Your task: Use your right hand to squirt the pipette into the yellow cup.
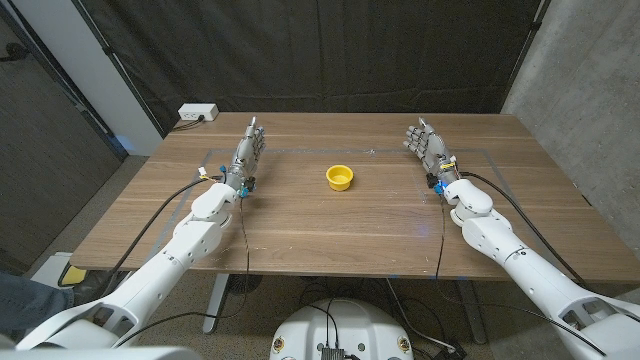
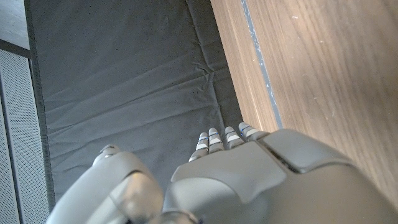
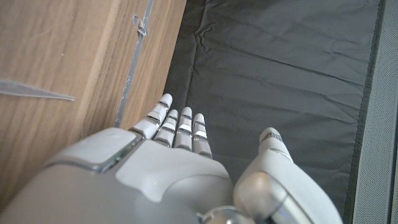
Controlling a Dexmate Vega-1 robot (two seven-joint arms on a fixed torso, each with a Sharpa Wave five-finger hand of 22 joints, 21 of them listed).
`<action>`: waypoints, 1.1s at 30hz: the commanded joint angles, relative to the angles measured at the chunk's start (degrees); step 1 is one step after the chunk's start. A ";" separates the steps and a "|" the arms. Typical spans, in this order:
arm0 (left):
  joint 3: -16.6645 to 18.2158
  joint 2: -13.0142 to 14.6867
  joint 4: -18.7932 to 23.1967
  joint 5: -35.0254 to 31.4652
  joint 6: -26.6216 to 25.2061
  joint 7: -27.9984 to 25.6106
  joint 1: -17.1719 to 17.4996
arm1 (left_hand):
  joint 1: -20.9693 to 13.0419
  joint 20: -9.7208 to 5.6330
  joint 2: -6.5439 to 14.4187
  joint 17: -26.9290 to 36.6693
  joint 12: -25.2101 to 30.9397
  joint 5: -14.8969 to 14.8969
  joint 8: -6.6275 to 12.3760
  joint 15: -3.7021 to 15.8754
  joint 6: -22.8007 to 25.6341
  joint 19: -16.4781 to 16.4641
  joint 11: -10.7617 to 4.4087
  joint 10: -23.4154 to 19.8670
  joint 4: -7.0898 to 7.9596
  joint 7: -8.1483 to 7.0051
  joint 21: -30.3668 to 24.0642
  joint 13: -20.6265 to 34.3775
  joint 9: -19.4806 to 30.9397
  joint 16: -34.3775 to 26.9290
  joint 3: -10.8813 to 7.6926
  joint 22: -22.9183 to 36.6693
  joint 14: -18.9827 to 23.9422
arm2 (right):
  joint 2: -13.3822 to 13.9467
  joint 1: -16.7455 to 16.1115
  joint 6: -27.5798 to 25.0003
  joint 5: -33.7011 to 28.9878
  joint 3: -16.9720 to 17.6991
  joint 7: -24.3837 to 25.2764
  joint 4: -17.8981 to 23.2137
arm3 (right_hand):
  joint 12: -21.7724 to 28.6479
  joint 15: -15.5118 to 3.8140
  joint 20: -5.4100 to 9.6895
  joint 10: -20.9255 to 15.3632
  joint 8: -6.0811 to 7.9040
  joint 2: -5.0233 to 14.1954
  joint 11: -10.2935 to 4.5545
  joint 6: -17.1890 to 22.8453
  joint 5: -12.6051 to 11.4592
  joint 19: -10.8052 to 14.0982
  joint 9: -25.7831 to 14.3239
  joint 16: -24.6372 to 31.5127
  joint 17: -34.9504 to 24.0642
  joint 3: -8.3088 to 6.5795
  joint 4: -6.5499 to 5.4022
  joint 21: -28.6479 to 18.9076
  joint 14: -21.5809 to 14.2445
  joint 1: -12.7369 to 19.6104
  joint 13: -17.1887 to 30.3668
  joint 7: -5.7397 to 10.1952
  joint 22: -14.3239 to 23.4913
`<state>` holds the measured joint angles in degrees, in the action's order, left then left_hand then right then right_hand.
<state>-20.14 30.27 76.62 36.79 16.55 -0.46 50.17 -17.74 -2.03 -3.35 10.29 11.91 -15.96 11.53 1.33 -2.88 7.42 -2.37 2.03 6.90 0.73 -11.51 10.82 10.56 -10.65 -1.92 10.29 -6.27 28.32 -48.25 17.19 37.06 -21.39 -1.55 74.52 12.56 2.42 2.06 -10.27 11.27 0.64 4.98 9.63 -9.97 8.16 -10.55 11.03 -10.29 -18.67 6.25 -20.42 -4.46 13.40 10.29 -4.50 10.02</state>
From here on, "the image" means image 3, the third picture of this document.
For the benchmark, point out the grey tape outline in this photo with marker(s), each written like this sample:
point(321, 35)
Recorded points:
point(134, 62)

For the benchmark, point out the black backdrop cloth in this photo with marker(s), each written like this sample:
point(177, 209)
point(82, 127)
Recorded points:
point(273, 68)

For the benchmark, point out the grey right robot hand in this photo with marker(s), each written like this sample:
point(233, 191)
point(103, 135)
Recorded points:
point(161, 180)

